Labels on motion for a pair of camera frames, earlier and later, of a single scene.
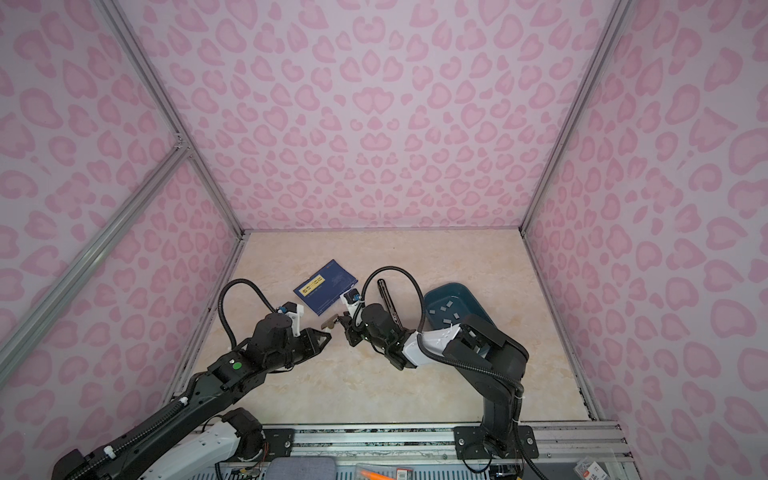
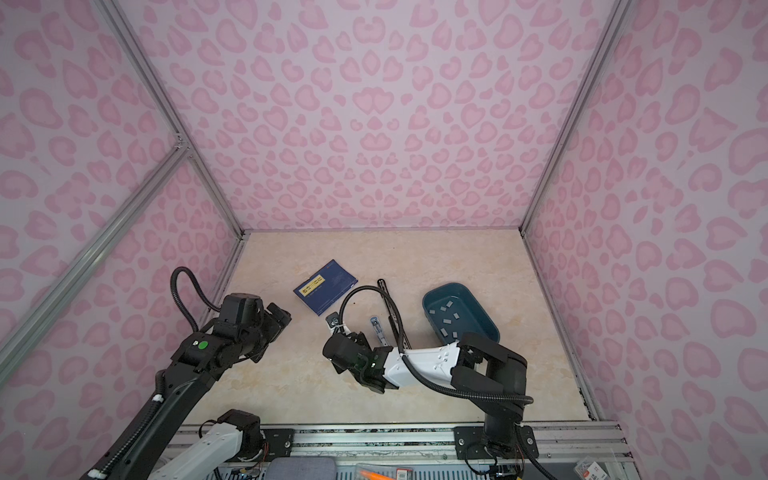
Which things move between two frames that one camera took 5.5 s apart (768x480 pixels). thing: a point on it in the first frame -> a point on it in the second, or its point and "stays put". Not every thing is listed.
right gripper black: x=350 y=329 -> x=339 y=368
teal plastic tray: x=450 y=304 stays put
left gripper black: x=315 y=346 -> x=275 y=324
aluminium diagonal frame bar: x=19 y=334 stays put
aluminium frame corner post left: x=174 y=119 stays put
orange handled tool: x=375 y=476 stays put
